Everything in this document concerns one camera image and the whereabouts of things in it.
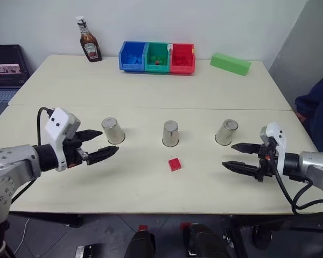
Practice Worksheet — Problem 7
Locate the green rectangular block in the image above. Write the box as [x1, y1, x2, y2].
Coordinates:
[210, 52, 252, 77]

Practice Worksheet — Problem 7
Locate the red plastic storage bin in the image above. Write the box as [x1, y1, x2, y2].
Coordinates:
[169, 43, 196, 76]

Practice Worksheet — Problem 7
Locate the person in dark blue clothes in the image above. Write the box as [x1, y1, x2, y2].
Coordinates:
[294, 69, 323, 155]

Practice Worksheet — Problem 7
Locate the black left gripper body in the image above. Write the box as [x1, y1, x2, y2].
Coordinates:
[61, 133, 89, 169]

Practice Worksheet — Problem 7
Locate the grey partition panel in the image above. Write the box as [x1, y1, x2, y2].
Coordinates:
[268, 0, 323, 114]

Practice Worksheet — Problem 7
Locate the green plastic storage bin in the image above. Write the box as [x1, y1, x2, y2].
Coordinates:
[144, 42, 171, 75]

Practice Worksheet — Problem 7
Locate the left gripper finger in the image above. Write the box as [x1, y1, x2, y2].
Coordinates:
[76, 129, 104, 144]
[86, 146, 120, 166]

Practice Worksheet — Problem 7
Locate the ketchup bottle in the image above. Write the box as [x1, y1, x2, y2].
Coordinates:
[75, 16, 103, 63]

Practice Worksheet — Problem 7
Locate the thin white floor cable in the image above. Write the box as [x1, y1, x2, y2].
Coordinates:
[20, 217, 31, 249]

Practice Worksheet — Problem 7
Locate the dark rounded shape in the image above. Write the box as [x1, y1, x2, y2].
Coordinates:
[123, 230, 156, 258]
[183, 223, 227, 258]

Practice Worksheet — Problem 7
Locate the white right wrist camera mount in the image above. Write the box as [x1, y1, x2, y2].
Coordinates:
[259, 121, 287, 177]

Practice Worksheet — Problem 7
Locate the open grey laptop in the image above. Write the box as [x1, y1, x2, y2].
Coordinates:
[0, 44, 31, 120]

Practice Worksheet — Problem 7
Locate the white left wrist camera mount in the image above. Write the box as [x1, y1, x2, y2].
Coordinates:
[44, 107, 82, 173]

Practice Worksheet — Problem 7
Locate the upturned steel cup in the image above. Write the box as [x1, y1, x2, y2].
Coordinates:
[161, 120, 181, 148]
[214, 119, 240, 146]
[101, 117, 126, 144]

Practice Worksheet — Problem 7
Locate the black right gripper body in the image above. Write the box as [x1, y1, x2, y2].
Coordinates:
[256, 143, 276, 183]

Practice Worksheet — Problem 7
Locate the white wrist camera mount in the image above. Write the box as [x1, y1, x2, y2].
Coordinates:
[44, 107, 82, 173]
[259, 121, 287, 177]

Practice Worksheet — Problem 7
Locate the black caster wheel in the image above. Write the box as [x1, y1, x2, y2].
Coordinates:
[252, 225, 273, 250]

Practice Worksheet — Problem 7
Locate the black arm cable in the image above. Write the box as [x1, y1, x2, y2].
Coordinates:
[10, 106, 54, 205]
[268, 154, 323, 216]

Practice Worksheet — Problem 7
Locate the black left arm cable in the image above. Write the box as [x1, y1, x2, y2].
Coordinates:
[10, 106, 54, 205]

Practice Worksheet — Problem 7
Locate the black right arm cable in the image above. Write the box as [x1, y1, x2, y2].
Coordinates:
[268, 154, 323, 216]

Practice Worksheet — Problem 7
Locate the red toy building brick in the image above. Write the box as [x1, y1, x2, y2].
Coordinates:
[168, 157, 184, 172]

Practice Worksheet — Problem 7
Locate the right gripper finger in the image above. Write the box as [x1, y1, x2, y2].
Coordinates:
[221, 161, 259, 178]
[230, 142, 262, 155]

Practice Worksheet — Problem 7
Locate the blue plastic storage bin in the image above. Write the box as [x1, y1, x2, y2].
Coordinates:
[119, 41, 149, 73]

